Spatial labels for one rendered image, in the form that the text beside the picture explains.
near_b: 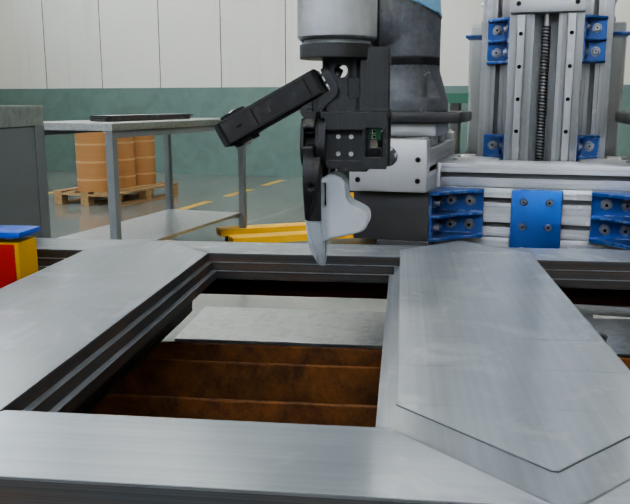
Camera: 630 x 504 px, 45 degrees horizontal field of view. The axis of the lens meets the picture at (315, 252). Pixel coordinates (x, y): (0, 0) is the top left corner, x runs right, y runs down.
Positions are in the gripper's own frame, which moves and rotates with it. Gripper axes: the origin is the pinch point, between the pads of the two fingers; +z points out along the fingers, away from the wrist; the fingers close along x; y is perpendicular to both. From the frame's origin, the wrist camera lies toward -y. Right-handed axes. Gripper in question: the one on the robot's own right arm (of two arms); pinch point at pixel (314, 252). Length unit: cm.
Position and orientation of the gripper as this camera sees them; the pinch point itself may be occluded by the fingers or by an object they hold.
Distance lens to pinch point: 76.5
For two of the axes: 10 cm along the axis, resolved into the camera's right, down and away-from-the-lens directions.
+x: 1.5, -1.8, 9.7
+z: 0.0, 9.8, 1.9
